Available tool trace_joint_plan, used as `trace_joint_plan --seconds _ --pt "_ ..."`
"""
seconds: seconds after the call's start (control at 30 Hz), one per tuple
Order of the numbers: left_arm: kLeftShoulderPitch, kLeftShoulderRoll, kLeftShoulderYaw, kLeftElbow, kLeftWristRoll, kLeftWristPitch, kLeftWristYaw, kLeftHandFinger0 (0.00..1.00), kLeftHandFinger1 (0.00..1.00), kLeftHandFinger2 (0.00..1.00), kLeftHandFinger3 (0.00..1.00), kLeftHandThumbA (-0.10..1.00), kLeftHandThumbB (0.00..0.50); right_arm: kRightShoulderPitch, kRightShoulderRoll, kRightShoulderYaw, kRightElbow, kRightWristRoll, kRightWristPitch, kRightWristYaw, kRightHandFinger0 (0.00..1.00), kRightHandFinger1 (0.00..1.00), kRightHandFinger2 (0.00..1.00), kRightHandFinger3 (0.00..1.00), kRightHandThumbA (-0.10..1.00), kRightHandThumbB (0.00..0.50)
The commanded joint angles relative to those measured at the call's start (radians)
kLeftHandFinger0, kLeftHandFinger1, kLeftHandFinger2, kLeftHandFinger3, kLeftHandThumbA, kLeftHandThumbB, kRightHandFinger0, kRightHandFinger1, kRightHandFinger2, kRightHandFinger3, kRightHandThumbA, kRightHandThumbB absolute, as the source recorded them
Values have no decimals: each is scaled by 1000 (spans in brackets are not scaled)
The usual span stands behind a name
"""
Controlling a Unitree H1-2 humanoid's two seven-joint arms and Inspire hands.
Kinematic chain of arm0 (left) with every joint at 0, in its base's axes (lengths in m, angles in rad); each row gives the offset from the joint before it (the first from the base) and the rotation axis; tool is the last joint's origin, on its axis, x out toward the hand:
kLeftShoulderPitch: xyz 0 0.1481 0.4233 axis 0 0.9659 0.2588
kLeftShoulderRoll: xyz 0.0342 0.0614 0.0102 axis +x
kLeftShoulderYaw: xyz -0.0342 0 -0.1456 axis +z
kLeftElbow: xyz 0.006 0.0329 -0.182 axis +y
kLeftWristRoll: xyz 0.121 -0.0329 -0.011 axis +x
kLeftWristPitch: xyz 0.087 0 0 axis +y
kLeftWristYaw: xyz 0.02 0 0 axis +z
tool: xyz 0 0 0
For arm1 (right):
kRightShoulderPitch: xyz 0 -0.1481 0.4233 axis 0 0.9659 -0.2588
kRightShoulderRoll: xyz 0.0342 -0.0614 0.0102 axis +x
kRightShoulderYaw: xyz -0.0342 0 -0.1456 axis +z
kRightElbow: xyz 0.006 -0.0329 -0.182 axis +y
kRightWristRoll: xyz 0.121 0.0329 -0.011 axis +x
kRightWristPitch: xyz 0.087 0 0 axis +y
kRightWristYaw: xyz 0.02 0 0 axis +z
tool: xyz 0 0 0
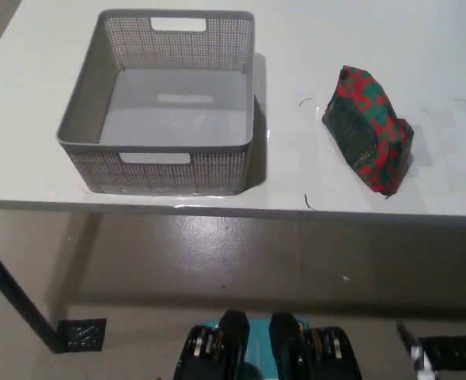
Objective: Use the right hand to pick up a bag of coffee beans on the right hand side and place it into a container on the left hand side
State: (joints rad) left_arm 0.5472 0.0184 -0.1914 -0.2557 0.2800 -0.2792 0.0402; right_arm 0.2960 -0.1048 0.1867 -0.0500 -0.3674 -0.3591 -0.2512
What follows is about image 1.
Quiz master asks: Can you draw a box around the red green coffee bean bag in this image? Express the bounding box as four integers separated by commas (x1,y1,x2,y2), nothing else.
321,63,415,201

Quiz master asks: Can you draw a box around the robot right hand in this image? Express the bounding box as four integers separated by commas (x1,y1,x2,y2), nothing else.
396,320,435,380

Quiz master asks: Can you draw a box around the grey perforated plastic basket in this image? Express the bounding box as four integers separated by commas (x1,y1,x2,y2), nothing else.
55,9,256,196

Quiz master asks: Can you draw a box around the black metal table leg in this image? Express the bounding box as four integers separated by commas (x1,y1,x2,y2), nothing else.
0,233,67,354

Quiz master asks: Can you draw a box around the black teal robot body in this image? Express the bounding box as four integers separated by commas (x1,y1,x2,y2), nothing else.
172,309,362,380

